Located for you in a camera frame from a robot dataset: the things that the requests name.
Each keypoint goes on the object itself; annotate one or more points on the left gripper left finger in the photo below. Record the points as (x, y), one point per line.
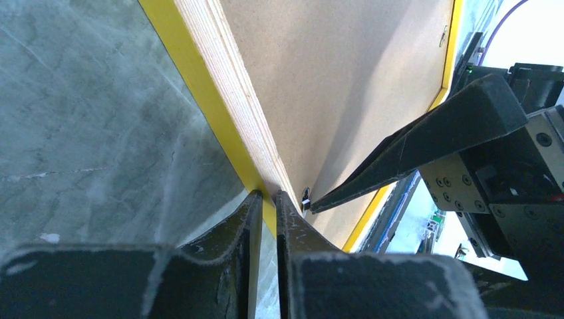
(213, 276)

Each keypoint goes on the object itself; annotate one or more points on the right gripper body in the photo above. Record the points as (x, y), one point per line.
(508, 195)

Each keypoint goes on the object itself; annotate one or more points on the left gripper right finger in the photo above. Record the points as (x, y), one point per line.
(318, 280)

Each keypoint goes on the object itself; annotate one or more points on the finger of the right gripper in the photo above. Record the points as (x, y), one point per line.
(484, 110)

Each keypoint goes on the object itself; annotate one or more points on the yellow picture frame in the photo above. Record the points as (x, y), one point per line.
(197, 36)

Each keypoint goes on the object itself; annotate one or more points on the brown backing board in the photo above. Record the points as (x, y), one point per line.
(334, 78)

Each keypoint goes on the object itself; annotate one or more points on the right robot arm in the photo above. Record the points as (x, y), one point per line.
(536, 86)

